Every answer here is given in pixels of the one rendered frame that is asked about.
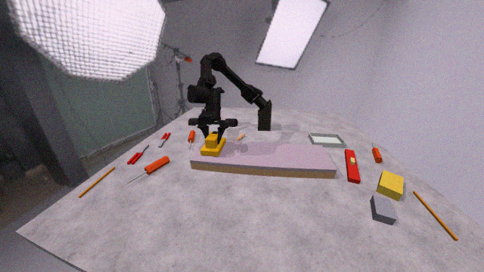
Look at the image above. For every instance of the pale pink panel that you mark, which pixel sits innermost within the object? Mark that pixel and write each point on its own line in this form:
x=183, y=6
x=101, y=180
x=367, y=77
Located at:
x=268, y=159

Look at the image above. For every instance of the white shallow tray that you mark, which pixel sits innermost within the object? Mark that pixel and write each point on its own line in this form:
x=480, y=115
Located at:
x=327, y=140

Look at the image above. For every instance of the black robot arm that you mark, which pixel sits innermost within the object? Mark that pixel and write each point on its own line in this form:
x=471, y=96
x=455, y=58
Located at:
x=204, y=92

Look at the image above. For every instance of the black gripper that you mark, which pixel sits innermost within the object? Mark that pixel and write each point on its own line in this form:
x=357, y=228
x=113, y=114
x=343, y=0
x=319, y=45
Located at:
x=223, y=124

